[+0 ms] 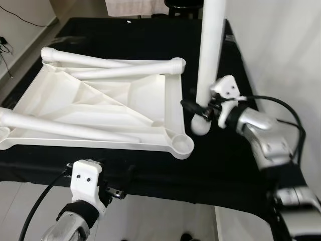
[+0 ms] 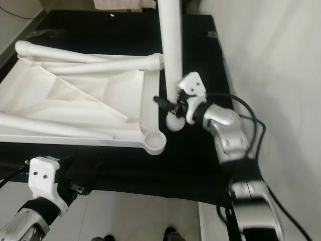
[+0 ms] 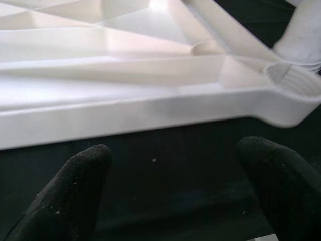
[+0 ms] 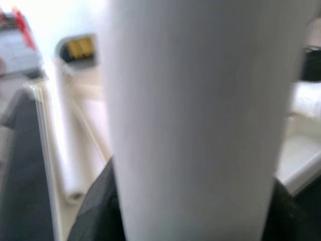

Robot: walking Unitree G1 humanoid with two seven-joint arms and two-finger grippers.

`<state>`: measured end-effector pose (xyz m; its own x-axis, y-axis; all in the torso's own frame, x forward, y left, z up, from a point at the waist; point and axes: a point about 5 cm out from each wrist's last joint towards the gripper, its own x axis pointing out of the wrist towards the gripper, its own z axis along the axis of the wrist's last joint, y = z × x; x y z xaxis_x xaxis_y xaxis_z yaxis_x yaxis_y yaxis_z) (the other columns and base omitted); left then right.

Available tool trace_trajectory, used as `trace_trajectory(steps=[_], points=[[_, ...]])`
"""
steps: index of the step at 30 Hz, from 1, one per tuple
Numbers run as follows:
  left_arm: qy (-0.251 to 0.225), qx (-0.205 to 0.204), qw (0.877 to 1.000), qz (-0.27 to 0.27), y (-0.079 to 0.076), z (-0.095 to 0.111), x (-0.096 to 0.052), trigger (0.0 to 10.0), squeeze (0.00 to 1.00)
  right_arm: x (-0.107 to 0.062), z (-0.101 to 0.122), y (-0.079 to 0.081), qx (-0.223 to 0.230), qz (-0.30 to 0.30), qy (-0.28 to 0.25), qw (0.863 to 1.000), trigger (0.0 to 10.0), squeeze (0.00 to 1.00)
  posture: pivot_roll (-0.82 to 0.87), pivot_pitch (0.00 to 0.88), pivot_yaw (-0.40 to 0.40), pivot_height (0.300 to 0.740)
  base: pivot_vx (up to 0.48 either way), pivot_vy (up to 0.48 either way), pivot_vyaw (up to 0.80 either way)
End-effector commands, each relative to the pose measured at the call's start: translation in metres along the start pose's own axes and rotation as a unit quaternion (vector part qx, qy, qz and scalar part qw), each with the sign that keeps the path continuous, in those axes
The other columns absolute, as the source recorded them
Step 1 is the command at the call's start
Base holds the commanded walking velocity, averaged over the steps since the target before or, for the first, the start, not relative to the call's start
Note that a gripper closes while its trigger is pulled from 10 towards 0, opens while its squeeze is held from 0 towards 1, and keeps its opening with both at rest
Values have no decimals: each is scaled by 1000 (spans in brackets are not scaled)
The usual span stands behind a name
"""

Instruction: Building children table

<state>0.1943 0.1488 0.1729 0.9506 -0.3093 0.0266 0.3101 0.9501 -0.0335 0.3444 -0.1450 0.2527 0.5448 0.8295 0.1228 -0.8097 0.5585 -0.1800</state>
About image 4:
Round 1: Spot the white plastic table leg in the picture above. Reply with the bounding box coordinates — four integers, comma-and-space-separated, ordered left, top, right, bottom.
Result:
99, 0, 314, 241
56, 60, 85, 204

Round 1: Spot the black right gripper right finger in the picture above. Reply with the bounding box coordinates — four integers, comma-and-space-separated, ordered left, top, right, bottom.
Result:
265, 177, 321, 241

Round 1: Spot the grey box with red trim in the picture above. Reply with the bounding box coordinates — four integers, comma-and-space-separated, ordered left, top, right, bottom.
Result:
0, 6, 43, 76

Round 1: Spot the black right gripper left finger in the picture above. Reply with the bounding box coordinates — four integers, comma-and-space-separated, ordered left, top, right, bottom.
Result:
69, 154, 127, 241

